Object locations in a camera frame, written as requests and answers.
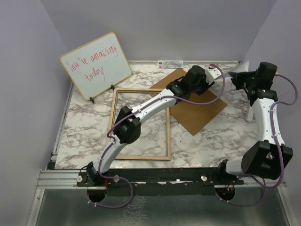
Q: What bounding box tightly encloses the clear acrylic sheet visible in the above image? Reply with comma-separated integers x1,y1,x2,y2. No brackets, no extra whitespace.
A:
114,92,166,156

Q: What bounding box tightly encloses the wooden picture frame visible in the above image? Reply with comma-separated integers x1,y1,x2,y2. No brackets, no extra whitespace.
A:
109,88,171,161

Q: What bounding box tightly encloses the landscape photo print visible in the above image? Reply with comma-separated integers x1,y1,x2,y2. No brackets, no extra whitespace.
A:
231,60,249,73

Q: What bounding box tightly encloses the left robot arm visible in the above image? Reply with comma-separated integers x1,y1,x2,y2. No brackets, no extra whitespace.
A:
87,65,222,186

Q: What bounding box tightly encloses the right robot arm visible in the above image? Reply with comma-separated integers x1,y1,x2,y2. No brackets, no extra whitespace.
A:
216,62,293,184

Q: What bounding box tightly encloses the brown backing board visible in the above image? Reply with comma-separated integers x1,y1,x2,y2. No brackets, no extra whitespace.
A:
150,69,227,136

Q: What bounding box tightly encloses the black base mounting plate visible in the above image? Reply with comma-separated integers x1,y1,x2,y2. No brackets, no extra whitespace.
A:
77,167,243,196

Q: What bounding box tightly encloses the whiteboard with red writing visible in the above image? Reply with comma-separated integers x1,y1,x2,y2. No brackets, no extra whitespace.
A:
60,32,132,101

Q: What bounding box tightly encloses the aluminium rail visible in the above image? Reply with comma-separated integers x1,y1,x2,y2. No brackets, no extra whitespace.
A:
35,167,288,189

